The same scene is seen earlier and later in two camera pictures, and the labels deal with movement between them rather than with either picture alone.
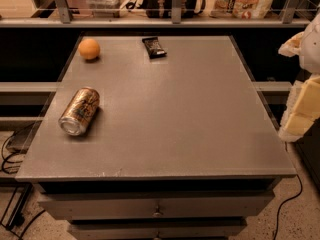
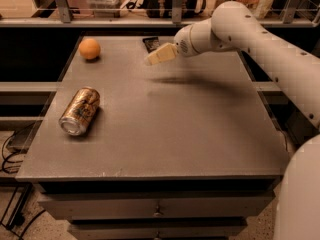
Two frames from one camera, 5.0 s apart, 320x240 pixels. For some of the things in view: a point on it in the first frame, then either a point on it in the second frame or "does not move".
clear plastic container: x=104 y=0 does not move
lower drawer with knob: x=157 y=228 does not move
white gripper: x=310 y=50 to x=182 y=45
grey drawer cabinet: x=181 y=147 does not move
